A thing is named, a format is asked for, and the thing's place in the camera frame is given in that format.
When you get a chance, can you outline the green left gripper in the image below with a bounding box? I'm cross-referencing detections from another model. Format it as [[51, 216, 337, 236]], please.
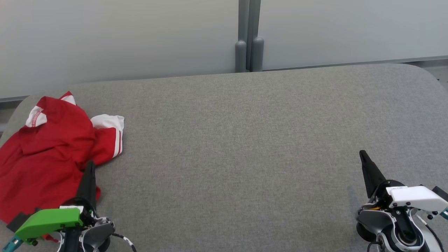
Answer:
[[14, 161, 98, 243]]

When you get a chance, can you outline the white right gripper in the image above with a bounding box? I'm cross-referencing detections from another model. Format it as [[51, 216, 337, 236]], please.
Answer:
[[359, 149, 448, 213]]

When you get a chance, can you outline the red jersey with white sleeves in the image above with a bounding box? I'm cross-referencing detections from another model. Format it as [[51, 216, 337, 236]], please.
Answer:
[[0, 114, 125, 243]]

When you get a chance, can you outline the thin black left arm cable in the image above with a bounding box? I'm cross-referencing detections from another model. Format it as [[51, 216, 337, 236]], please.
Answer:
[[112, 233, 138, 252]]

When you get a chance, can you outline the teal left camera connector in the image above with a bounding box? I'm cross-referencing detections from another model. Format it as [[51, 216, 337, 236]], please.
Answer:
[[0, 235, 22, 252]]

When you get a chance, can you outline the grey double partition post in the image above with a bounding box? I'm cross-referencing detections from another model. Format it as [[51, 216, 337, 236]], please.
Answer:
[[235, 0, 265, 73]]

